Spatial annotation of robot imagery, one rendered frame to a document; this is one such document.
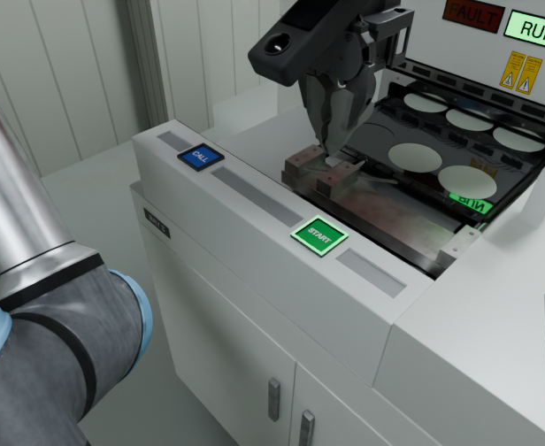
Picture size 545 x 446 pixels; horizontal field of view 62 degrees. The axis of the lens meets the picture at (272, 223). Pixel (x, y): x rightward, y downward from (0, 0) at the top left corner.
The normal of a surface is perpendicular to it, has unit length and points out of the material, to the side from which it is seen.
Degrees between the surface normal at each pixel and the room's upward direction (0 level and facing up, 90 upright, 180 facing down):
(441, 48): 90
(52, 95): 90
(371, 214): 0
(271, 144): 0
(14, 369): 60
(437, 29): 90
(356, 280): 0
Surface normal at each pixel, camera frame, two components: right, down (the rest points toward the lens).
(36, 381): 0.84, -0.48
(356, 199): 0.01, -0.74
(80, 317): 0.60, -0.75
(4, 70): 0.71, 0.47
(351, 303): -0.72, 0.46
